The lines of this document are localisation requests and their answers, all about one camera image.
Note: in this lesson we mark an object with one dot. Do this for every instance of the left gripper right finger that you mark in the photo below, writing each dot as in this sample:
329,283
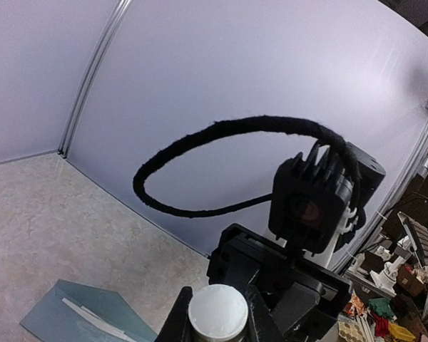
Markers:
260,326

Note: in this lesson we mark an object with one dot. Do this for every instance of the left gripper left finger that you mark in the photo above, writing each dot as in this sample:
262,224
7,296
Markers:
177,326

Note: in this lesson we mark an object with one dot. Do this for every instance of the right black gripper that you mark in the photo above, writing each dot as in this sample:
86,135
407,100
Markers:
303,298

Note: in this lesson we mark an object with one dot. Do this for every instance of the white green glue stick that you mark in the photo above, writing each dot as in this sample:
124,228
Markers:
218,312

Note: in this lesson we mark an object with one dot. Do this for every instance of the white letter sheet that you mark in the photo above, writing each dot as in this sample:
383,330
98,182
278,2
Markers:
96,321

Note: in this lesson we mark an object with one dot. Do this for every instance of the teal blue envelope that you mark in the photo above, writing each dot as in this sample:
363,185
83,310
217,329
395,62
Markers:
75,312

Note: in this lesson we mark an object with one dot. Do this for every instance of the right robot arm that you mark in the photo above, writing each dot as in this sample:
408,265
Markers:
371,175

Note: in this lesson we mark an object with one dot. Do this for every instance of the colourful clutter pile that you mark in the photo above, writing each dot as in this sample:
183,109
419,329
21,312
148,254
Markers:
374,321

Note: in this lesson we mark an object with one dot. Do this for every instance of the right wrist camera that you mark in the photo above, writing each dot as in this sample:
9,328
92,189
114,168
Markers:
309,196

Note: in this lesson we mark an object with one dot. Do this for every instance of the left aluminium frame post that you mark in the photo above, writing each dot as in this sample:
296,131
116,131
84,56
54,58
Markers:
96,59

